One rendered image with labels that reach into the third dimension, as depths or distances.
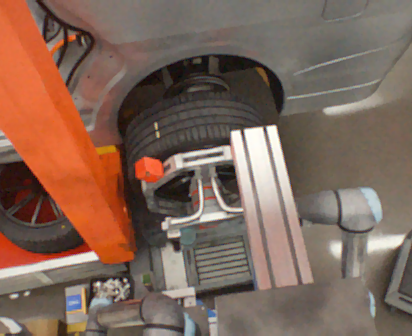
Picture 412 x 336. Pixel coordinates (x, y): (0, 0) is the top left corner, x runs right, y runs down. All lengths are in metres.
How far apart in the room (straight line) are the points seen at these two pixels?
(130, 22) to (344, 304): 1.27
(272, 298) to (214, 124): 1.23
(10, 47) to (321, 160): 2.48
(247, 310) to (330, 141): 2.60
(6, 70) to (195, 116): 0.99
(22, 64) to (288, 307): 0.75
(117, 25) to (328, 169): 1.88
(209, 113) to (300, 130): 1.45
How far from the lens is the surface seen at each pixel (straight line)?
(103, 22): 1.83
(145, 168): 1.98
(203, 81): 2.33
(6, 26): 1.10
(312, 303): 0.88
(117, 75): 2.08
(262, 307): 0.86
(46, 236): 2.65
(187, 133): 1.98
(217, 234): 2.87
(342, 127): 3.46
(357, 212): 1.69
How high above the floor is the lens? 2.87
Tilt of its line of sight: 63 degrees down
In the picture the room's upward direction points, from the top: 4 degrees counter-clockwise
